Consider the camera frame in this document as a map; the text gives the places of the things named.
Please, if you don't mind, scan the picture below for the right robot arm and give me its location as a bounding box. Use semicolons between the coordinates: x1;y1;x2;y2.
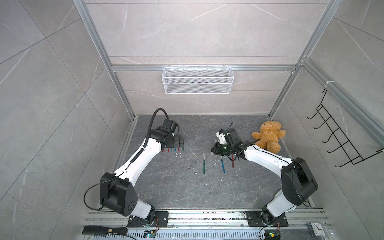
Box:
211;128;319;225

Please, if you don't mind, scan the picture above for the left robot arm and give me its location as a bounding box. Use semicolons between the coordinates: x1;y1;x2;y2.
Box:
96;108;181;226

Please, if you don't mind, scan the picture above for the brown teddy bear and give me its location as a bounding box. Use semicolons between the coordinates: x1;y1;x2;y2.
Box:
251;121;287;154

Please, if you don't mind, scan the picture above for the small white clock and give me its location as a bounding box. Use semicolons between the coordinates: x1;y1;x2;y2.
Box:
309;222;326;238

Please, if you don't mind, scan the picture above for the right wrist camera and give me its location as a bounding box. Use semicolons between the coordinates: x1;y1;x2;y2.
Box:
216;130;229;145

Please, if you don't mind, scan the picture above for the white wire mesh basket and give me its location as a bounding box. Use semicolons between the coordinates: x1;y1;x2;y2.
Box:
162;67;235;95

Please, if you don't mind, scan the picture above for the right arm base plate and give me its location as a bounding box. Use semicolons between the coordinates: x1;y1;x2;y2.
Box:
244;211;289;227

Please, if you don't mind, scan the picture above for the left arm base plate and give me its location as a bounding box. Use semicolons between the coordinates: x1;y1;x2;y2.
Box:
128;211;169;228

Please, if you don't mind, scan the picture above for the aluminium mounting rail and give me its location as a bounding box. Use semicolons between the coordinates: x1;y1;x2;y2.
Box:
79;208;339;240

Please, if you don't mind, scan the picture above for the black wire hook rack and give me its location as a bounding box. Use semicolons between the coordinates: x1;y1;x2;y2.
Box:
307;89;384;168

